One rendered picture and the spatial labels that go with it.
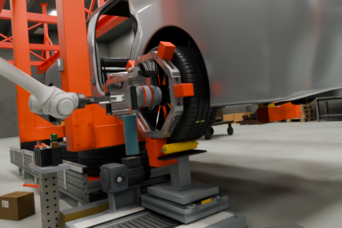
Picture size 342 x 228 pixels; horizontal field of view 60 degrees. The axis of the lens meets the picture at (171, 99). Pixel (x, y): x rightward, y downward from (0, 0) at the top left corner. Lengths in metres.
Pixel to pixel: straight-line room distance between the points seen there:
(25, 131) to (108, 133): 1.94
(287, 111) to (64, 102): 3.01
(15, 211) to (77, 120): 0.94
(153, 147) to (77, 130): 0.58
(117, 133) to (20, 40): 2.27
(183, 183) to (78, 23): 1.34
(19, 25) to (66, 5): 1.98
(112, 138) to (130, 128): 0.36
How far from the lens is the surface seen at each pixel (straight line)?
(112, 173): 2.04
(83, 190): 2.32
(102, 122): 2.23
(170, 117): 1.72
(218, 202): 1.97
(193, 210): 1.84
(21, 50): 4.13
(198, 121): 1.79
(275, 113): 3.62
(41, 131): 4.06
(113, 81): 1.90
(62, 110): 1.25
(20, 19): 4.24
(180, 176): 2.00
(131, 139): 1.93
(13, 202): 2.72
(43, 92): 1.29
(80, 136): 2.15
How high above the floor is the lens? 0.74
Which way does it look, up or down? 2 degrees up
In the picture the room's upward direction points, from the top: 5 degrees counter-clockwise
